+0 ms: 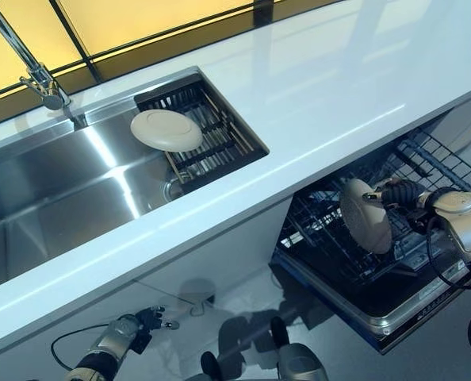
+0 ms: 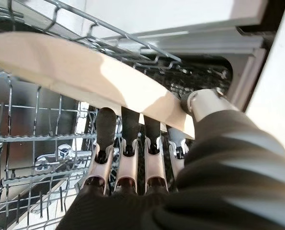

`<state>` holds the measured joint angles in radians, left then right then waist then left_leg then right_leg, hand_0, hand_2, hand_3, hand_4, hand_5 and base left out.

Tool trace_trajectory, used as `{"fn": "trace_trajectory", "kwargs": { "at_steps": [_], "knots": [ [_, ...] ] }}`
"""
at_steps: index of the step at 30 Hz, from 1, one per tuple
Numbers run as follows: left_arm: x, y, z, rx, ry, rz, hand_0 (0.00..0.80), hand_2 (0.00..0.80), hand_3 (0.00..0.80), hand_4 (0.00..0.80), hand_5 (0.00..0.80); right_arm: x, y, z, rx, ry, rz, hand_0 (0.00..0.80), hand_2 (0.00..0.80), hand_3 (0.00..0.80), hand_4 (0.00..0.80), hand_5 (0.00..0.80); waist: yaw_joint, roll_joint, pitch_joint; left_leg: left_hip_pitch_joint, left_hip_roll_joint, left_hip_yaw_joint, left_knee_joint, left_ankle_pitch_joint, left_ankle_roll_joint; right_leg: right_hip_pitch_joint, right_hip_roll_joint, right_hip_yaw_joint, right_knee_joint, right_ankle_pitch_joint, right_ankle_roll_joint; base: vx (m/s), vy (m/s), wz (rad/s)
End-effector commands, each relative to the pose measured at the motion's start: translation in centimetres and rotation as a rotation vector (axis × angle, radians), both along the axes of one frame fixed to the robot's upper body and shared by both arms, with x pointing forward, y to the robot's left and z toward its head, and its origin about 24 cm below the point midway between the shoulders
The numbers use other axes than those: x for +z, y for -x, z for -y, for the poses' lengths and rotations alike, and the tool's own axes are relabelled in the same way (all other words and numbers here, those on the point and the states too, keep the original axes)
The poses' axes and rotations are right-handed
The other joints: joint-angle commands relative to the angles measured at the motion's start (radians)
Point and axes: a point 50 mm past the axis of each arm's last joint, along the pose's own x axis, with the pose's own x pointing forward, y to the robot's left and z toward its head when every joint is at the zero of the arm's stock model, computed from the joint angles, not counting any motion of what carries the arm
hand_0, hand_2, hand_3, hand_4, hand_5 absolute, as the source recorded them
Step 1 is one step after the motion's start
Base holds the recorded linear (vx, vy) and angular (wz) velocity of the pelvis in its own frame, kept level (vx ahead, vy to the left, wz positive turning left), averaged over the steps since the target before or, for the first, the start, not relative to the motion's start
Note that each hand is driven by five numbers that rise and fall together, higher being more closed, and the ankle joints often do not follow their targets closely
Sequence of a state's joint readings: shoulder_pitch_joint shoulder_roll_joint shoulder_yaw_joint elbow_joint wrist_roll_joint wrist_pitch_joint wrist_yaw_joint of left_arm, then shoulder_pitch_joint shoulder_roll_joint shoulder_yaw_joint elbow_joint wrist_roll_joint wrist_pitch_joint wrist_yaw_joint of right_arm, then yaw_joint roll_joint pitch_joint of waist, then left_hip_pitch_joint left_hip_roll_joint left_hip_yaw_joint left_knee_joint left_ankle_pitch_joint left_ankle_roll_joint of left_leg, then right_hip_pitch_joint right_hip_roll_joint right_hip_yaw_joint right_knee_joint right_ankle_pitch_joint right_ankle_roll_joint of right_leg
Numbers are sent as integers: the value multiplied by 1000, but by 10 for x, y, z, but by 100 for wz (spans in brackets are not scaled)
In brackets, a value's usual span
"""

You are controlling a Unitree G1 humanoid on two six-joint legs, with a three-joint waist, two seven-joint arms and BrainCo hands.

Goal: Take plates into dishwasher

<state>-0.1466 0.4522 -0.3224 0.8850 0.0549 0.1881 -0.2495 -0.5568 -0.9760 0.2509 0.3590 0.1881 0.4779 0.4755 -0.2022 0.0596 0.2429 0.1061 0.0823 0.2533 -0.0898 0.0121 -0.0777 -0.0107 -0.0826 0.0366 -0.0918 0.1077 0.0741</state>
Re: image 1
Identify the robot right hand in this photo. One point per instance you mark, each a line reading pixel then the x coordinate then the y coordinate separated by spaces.
pixel 402 193

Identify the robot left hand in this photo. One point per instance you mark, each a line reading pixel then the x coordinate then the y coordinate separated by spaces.
pixel 152 319

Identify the cream round plate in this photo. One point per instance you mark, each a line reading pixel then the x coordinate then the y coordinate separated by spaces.
pixel 166 131
pixel 366 222

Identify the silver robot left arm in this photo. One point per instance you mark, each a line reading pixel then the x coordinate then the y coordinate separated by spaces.
pixel 108 345

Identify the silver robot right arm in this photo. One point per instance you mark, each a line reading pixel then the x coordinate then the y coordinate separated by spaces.
pixel 465 226

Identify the black dishwasher door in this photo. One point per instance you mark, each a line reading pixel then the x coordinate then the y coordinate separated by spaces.
pixel 378 309

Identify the white cabinet door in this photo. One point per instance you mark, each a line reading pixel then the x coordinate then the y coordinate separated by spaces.
pixel 227 254
pixel 469 119
pixel 100 313

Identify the black robot left foot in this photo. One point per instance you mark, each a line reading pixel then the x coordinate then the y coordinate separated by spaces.
pixel 209 367

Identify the black robot foot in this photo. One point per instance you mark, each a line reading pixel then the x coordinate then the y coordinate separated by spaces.
pixel 209 367
pixel 279 333

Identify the black robot right foot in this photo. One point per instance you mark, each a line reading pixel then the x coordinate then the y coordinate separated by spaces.
pixel 279 333

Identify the stainless steel sink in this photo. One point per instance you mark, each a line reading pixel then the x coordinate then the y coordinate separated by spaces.
pixel 61 190

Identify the black and steel dish rack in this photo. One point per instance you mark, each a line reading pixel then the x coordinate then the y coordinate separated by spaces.
pixel 219 131

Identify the chrome kitchen faucet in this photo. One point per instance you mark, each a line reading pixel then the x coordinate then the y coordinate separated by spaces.
pixel 29 63

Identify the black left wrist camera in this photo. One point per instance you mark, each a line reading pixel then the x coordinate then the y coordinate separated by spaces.
pixel 141 342

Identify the yellow window with dark frame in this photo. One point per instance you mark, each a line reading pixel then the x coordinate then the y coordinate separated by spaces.
pixel 120 28

